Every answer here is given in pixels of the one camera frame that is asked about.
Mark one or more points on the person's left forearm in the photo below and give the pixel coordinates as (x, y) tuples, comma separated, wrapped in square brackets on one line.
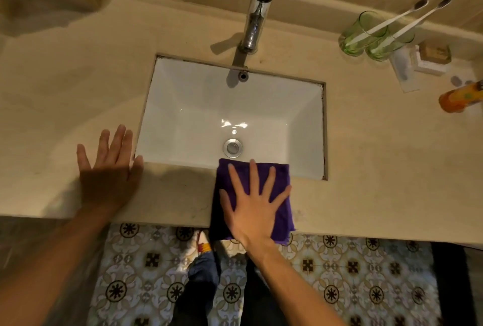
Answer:
[(49, 265)]

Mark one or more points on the person's leg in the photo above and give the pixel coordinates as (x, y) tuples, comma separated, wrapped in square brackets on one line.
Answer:
[(200, 291), (260, 299)]

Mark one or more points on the person's right hand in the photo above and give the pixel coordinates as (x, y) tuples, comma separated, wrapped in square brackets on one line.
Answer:
[(252, 214)]

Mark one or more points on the person's left thumb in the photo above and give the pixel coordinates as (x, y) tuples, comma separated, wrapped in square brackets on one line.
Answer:
[(137, 167)]

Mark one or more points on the person's left middle finger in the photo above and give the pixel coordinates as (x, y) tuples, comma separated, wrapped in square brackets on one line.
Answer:
[(119, 142)]

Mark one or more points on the green glass tumbler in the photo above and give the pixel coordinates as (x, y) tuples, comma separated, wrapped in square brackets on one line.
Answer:
[(385, 50), (358, 41)]

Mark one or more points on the chrome overflow hole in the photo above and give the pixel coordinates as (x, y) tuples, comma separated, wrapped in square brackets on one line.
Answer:
[(243, 76)]

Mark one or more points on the person's left hand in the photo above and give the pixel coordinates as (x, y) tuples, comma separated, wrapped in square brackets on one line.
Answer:
[(109, 182)]

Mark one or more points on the white soap dish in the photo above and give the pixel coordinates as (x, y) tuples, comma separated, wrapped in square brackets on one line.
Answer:
[(426, 67)]

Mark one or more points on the person's white shoe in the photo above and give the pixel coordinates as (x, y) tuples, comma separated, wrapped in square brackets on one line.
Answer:
[(203, 242)]

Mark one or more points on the person's right little finger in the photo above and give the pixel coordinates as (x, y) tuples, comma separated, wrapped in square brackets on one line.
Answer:
[(282, 196)]

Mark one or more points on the person's left leg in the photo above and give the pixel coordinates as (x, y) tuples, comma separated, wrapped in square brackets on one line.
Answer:
[(200, 291)]

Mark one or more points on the chrome sink drain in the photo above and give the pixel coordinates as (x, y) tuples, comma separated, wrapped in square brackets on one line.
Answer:
[(233, 148)]

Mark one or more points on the person's left little finger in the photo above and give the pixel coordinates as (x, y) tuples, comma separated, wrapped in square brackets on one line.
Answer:
[(84, 158)]

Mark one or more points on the person's right thumb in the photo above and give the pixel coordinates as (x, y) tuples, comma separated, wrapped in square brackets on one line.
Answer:
[(226, 203)]

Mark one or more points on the white toothbrush dark bristles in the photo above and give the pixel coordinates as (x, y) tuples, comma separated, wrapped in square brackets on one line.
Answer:
[(426, 16), (400, 16)]

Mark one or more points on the brown wrapped soap bar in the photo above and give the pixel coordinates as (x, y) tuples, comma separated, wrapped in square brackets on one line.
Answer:
[(436, 52)]

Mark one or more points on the person's right forearm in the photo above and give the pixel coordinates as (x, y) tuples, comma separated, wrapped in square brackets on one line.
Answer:
[(294, 288)]

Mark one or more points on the person's right leg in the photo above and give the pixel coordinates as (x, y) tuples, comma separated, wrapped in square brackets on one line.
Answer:
[(260, 299)]

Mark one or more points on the clear plastic sachet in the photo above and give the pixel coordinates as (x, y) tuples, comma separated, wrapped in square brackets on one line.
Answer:
[(403, 73)]

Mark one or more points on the chrome faucet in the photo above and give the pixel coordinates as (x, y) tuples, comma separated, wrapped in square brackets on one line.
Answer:
[(256, 8)]

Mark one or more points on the orange bottle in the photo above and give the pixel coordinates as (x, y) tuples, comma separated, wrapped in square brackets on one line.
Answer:
[(458, 97)]

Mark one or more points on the purple cleaning cloth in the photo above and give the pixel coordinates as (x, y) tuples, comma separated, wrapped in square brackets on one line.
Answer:
[(283, 220)]

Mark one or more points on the person's right middle finger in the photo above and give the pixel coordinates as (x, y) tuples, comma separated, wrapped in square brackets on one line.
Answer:
[(254, 180)]

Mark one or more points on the white rectangular sink basin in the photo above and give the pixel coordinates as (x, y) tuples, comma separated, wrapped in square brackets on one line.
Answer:
[(211, 110)]

